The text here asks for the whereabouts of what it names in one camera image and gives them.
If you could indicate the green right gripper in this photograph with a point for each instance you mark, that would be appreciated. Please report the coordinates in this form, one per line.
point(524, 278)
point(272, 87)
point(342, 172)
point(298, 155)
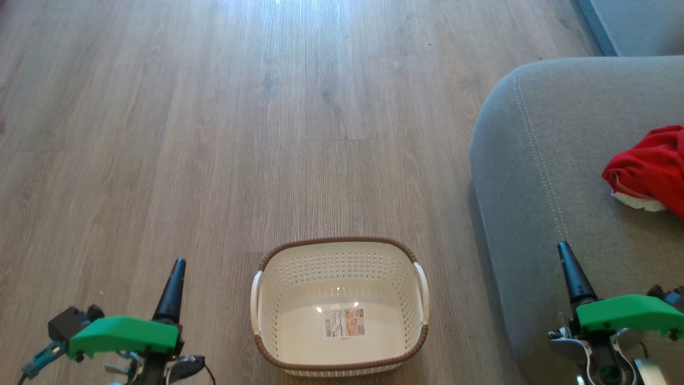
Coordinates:
point(630, 315)

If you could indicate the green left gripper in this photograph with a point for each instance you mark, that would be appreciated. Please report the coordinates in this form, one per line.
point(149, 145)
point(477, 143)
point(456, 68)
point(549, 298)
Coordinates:
point(123, 334)

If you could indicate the red garment with white bow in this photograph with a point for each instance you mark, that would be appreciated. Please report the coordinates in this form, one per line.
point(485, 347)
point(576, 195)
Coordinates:
point(638, 202)

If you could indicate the red basketball jersey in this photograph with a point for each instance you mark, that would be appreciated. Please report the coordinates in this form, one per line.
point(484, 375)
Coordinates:
point(649, 166)

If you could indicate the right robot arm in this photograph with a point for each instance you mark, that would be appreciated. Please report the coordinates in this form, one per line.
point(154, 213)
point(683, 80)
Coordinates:
point(604, 363)

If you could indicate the grey fabric sofa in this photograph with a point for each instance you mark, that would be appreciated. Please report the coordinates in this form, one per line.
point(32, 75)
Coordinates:
point(556, 160)

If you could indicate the paper label sticker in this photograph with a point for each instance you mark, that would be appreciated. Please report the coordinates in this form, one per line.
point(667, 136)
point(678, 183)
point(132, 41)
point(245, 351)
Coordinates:
point(344, 322)

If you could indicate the white plastic laundry basket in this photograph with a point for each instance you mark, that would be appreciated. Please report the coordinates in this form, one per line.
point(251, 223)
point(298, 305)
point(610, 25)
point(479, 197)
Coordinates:
point(342, 251)

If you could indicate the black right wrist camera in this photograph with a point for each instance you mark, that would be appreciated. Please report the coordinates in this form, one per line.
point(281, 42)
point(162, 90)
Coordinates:
point(670, 297)

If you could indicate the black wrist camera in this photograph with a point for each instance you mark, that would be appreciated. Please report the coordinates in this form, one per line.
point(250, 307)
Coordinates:
point(670, 297)
point(69, 323)

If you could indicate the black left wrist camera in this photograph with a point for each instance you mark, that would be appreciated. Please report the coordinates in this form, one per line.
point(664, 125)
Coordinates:
point(69, 323)

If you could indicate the grey-blue wall baseboard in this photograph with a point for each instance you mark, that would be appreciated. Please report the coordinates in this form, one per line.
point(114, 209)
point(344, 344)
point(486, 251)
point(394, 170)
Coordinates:
point(596, 24)

